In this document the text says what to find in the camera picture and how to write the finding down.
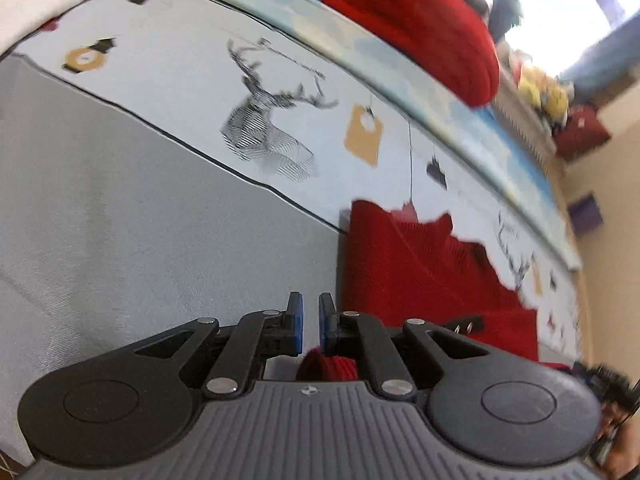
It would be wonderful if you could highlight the yellow bear plush toy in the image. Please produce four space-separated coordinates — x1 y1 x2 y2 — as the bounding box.
540 81 571 124

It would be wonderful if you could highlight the purple box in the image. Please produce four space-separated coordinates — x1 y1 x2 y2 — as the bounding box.
569 195 604 237

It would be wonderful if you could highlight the purple sheer curtain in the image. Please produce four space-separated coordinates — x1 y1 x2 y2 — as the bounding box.
570 25 640 109

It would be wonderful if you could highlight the bright window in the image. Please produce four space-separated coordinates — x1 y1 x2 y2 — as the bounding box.
519 0 640 77

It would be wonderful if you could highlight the dark teal shark plush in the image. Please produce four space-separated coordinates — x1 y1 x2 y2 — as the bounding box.
487 0 525 44

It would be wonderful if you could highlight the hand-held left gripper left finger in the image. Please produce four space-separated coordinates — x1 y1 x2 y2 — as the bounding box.
114 291 305 400

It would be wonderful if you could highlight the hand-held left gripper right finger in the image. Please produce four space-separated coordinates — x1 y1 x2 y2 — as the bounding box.
318 291 517 402

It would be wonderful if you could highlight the red cushion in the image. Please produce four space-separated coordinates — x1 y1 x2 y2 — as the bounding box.
554 106 612 161

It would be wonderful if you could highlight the grey printed bed sheet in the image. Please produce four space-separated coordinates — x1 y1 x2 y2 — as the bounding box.
0 0 587 467

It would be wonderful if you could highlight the yellow pink plush toy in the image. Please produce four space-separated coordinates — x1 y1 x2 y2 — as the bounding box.
517 62 552 107

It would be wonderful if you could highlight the light blue blanket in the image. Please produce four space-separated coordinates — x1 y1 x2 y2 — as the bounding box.
107 0 584 272

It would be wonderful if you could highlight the red knit sweater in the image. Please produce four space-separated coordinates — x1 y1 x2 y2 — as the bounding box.
299 199 542 383

